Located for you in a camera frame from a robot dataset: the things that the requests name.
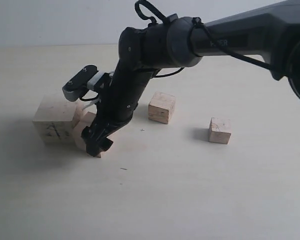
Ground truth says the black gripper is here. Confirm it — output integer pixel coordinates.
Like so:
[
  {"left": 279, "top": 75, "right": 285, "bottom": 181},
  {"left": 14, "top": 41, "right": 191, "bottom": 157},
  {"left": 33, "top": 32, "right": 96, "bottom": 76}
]
[{"left": 81, "top": 69, "right": 148, "bottom": 157}]

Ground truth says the second largest wooden cube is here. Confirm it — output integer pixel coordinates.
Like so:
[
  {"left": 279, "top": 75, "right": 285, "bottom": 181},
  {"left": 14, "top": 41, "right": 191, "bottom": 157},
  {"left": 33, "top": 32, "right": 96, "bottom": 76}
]
[{"left": 72, "top": 110, "right": 96, "bottom": 152}]

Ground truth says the third largest wooden cube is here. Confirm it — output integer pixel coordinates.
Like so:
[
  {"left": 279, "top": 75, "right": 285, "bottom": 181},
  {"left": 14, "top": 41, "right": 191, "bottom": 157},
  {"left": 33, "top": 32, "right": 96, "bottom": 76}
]
[{"left": 148, "top": 91, "right": 176, "bottom": 125}]

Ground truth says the smallest wooden cube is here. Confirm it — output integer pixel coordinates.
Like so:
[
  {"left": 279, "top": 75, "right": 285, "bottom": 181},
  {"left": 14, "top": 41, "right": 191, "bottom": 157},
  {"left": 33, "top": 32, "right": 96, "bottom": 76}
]
[{"left": 208, "top": 117, "right": 232, "bottom": 145}]

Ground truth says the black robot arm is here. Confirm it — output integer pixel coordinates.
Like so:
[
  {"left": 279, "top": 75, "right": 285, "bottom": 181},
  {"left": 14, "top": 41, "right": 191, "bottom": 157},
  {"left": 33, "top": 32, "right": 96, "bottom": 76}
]
[{"left": 81, "top": 0, "right": 300, "bottom": 157}]

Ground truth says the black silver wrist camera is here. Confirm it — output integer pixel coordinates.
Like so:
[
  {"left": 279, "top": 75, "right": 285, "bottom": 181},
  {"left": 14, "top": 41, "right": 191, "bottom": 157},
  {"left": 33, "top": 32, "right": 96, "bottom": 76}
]
[{"left": 62, "top": 64, "right": 114, "bottom": 102}]

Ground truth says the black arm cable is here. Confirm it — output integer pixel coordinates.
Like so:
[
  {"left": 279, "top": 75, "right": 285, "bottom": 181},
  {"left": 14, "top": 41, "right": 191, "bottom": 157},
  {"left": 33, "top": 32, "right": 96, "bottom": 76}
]
[{"left": 134, "top": 0, "right": 276, "bottom": 78}]

